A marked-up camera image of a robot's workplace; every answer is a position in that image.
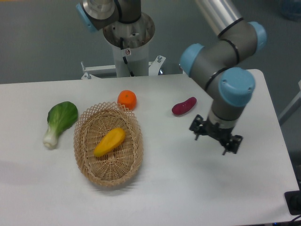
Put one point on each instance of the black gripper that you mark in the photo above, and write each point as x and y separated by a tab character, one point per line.
219	130

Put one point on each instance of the yellow mango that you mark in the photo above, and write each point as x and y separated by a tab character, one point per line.
110	141

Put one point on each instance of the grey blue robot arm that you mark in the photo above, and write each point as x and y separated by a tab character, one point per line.
214	69

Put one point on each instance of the woven wicker basket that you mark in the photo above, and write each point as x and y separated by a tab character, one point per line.
118	165

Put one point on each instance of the purple sweet potato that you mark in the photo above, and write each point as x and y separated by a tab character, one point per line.
184	107

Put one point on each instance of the orange tangerine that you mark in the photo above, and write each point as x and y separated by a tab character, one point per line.
128	99

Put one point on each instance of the black device at table edge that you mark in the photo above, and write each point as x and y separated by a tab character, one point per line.
293	201

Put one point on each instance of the green bok choy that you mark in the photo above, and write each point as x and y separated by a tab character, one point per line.
60	118

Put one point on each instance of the white metal base frame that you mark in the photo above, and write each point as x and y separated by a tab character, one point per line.
160	66

